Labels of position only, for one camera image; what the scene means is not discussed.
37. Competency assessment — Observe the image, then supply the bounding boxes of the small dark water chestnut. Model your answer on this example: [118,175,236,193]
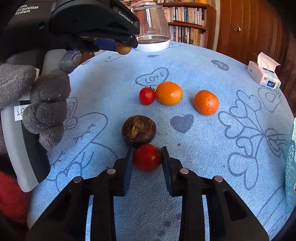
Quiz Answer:
[121,115,156,148]

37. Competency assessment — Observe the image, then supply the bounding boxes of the brass door knob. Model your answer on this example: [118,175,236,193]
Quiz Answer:
[234,26,241,33]

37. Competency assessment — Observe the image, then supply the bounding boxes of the glass electric kettle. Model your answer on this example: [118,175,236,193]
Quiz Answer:
[132,4,171,52]

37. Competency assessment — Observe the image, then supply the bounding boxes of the red cherry tomato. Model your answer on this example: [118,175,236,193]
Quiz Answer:
[133,144,162,172]
[139,86,156,105]

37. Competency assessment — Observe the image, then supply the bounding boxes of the longan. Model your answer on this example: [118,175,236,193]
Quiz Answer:
[115,43,132,55]

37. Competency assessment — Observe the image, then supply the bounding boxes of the wooden bookshelf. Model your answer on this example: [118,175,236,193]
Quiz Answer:
[122,1,216,50]

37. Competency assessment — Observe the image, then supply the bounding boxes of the tissue pack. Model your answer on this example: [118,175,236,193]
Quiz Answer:
[247,52,281,90]

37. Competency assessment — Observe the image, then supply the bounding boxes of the blue patterned tablecloth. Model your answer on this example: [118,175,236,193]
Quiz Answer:
[27,42,294,238]

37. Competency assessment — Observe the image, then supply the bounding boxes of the brown wooden door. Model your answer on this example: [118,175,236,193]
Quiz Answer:
[217,0,290,66]

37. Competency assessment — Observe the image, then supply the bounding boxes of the mandarin orange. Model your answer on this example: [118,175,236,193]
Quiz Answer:
[194,90,219,115]

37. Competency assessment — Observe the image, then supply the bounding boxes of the light blue lattice basket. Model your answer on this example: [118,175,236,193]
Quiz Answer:
[285,118,296,210]

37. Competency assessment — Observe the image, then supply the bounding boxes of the smooth orange kumquat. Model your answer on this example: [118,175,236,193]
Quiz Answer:
[156,81,183,105]

